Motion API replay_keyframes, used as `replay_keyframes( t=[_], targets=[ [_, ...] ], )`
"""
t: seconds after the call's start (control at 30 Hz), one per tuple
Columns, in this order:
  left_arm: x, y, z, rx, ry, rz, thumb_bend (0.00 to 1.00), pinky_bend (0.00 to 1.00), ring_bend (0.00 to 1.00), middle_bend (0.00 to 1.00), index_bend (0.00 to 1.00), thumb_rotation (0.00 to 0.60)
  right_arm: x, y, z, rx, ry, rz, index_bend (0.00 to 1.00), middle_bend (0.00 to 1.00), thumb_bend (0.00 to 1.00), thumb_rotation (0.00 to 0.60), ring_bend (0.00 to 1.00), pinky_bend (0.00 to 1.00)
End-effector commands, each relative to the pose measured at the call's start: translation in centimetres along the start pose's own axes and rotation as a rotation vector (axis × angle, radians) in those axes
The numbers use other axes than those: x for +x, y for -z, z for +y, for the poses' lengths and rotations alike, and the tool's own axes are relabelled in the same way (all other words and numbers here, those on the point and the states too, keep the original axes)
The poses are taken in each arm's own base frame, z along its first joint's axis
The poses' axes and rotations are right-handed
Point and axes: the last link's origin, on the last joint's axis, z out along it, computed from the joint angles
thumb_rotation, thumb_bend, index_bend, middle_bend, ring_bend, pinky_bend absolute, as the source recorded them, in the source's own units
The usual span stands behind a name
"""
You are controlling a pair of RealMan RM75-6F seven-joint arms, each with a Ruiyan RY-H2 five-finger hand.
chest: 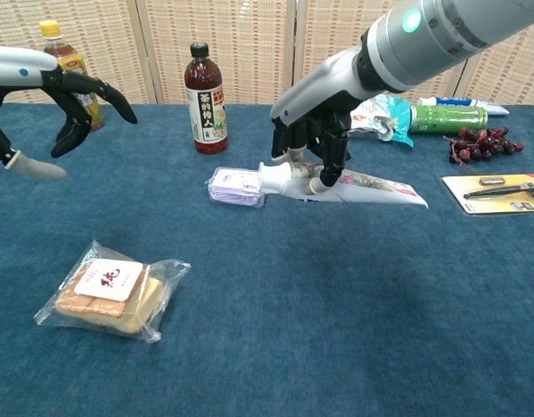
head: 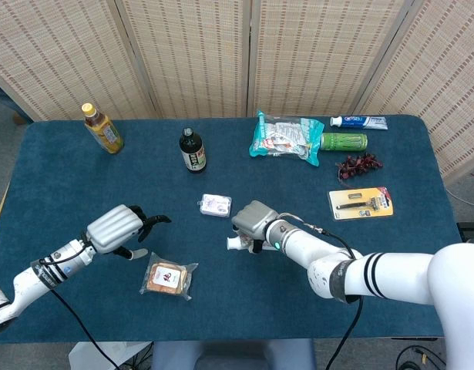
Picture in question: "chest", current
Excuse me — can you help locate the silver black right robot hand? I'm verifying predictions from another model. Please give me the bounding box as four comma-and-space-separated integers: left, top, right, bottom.
269, 46, 370, 195

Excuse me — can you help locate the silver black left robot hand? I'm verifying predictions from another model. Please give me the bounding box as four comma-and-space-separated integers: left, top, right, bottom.
0, 45, 138, 180

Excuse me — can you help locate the floral print toothpaste tube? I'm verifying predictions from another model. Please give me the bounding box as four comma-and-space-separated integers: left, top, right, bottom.
257, 160, 429, 209

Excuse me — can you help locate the blue white toothpaste tube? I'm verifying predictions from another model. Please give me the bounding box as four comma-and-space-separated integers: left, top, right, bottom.
416, 96, 511, 116

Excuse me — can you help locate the yellow capped tea bottle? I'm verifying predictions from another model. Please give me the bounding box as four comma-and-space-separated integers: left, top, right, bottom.
38, 20, 106, 133

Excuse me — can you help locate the teal snack bag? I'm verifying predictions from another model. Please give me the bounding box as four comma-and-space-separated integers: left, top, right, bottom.
348, 93, 418, 149

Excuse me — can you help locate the bamboo folding screen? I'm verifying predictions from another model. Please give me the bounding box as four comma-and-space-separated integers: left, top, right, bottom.
0, 0, 534, 108

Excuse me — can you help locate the black capped dark tea bottle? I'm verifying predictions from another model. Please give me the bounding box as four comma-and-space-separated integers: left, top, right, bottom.
183, 42, 229, 156

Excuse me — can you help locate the small white packet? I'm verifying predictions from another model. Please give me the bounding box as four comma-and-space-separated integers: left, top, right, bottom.
207, 167, 267, 209

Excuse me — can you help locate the green drink can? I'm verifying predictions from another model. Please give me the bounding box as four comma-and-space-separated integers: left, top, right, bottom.
408, 103, 490, 135

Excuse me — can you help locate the dark red grape bunch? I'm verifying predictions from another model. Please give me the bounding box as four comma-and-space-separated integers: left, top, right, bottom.
443, 126, 524, 171

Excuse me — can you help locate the blue table carpet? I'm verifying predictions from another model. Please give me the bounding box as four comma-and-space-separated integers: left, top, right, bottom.
0, 103, 534, 417

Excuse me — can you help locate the razor in yellow blister pack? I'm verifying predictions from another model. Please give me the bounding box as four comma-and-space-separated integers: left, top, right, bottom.
441, 173, 534, 216

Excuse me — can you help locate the bagged sliced cake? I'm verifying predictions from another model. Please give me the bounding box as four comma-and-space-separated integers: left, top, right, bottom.
34, 240, 192, 344

